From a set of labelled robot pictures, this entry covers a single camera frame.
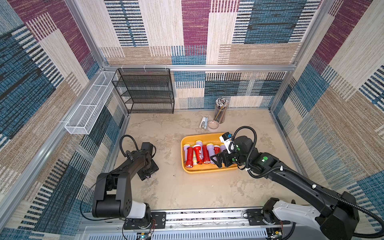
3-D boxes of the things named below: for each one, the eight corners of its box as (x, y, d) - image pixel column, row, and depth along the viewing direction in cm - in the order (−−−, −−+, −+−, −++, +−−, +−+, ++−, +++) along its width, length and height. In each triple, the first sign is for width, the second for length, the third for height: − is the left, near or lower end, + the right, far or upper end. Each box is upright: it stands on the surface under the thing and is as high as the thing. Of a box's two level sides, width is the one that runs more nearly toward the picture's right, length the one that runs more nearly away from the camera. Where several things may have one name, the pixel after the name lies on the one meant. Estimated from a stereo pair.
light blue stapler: (199, 128, 112) (199, 125, 110) (202, 118, 118) (202, 116, 116) (206, 129, 111) (206, 127, 109) (209, 119, 117) (209, 117, 115)
